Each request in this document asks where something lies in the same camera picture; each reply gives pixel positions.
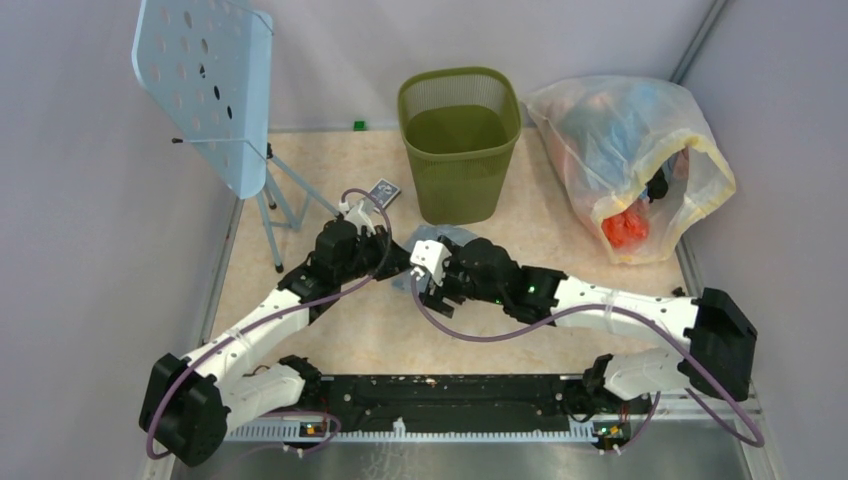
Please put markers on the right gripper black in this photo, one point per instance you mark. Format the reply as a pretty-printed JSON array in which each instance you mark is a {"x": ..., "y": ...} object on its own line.
[{"x": 444, "y": 289}]

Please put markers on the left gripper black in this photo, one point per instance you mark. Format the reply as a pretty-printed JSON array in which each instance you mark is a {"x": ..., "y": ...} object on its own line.
[{"x": 391, "y": 263}]

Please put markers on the blue plastic trash bag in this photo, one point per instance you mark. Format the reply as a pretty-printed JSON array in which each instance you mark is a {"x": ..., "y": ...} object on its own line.
[{"x": 458, "y": 235}]

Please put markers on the green mesh trash bin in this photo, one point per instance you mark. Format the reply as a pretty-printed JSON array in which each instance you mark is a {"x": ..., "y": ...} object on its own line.
[{"x": 459, "y": 127}]

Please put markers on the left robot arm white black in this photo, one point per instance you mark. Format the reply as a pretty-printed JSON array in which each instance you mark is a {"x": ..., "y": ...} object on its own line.
[{"x": 194, "y": 401}]

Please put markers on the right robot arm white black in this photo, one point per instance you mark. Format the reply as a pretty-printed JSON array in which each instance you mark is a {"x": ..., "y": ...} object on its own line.
[{"x": 705, "y": 342}]

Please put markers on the large translucent bag of trash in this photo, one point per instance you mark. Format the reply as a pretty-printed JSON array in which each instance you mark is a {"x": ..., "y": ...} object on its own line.
[{"x": 637, "y": 158}]

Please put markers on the blue playing card box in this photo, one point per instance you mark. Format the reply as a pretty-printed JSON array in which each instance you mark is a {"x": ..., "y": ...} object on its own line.
[{"x": 384, "y": 193}]

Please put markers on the white toothed rack strip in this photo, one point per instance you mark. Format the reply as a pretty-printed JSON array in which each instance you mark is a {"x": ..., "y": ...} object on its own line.
[{"x": 288, "y": 431}]

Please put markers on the light blue music stand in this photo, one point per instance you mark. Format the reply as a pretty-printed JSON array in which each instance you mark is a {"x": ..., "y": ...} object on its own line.
[{"x": 207, "y": 65}]

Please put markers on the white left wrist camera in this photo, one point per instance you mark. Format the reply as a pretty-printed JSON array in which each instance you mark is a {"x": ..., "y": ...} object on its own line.
[{"x": 359, "y": 214}]

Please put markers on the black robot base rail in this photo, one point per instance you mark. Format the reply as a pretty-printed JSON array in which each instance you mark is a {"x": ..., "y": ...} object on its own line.
[{"x": 445, "y": 404}]

